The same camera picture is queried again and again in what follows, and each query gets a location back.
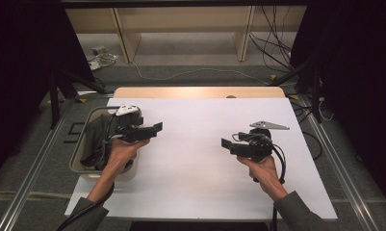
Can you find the beige plastic basket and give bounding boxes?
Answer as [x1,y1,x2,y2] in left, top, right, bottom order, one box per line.
[68,105,143,183]

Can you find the dark cloth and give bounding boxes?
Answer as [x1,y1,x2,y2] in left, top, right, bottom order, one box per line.
[79,114,118,171]

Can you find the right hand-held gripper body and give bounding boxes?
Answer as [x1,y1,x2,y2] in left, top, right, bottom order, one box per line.
[232,120,291,162]

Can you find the black hanging cable bundle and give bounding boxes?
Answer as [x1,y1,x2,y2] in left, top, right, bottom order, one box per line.
[247,5,295,73]

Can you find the dark curtain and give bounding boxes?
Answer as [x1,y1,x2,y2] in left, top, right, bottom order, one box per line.
[289,0,386,210]
[0,0,96,184]

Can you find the right hand-held gripper cable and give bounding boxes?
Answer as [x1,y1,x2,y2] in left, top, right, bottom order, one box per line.
[232,132,287,231]

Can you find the wooden shelf unit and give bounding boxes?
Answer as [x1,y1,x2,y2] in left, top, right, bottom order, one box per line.
[64,5,308,64]

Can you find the left hand-held gripper cable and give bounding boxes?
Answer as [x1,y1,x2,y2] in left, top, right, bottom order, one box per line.
[56,115,118,231]

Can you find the person's dark clothing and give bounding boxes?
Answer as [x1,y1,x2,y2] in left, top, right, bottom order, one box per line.
[128,220,270,231]

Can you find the person's right hand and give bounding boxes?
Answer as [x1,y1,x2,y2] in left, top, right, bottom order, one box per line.
[237,155,283,193]

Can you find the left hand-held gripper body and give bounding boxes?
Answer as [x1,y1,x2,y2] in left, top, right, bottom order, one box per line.
[112,104,150,143]

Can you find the power adapter with cables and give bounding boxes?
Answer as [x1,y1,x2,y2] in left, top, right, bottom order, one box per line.
[87,44,120,71]

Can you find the aluminium floor rail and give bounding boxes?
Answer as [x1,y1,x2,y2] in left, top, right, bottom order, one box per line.
[299,95,380,231]
[0,98,77,231]

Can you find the person's left hand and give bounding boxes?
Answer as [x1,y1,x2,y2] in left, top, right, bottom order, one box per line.
[107,139,151,172]

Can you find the white floor cable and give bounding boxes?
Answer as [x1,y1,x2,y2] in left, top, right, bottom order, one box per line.
[131,61,271,87]

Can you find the black floor cable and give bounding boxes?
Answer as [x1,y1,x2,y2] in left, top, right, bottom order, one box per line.
[289,98,325,162]

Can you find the black metal stand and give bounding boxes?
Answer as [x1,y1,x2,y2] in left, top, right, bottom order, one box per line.
[47,66,114,130]
[269,54,323,125]

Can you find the hand-held gripper cable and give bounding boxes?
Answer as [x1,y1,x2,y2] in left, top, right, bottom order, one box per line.
[56,115,118,231]
[232,132,287,231]

